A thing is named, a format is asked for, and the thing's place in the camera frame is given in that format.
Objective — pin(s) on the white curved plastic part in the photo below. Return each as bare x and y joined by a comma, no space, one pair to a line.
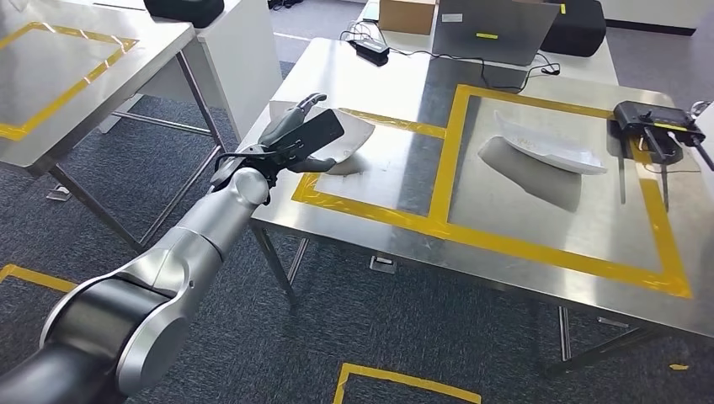
357,136
546,150

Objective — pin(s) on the black power adapter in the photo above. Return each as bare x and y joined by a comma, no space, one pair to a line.
371,50

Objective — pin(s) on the cardboard box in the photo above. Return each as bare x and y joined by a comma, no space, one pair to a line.
407,17

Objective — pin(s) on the silver black robot left arm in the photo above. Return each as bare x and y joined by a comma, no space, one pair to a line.
212,223

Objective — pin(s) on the black remote controller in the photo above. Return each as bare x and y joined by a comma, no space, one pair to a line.
647,117

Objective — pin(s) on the stainless steel table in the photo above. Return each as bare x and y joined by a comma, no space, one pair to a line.
67,61

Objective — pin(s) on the grey laptop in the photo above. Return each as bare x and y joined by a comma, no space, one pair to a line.
491,22

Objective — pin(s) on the white table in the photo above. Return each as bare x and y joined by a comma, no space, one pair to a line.
583,69

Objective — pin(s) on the silver floor outlet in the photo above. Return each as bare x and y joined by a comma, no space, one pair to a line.
58,193
383,265
613,322

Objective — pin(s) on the stainless steel workbench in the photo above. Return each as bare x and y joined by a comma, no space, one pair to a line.
390,173

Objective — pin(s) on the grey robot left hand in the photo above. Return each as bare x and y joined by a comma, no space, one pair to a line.
284,120

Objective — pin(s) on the yellow floor tape square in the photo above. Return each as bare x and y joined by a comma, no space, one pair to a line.
39,279

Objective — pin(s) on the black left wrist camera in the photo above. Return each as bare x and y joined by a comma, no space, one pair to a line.
312,134

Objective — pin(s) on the large yellow tape outline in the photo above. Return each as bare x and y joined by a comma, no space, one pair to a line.
558,255

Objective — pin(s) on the black bag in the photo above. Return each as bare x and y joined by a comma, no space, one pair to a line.
184,11
580,28

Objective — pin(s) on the yellow tape scrap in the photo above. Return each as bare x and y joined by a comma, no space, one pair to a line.
679,367

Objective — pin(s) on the small yellow tape outline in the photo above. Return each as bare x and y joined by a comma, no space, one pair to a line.
362,207

